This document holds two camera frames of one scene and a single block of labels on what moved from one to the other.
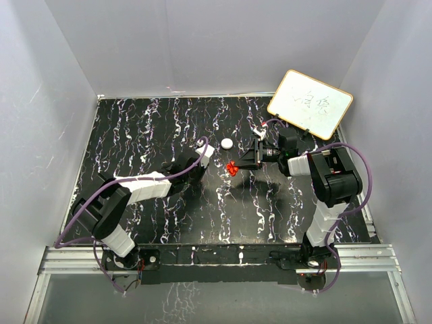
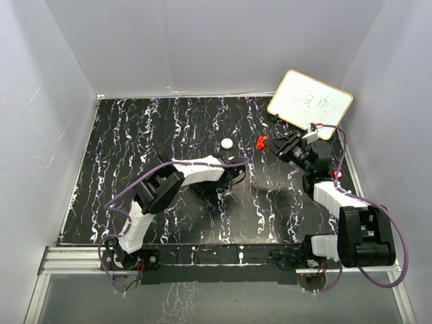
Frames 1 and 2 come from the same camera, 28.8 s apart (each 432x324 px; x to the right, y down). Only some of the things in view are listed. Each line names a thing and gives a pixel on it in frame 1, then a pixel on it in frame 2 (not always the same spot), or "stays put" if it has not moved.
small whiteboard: x=310 y=104 stays put
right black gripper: x=249 y=160 → x=283 y=146
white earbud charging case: x=227 y=143 stays put
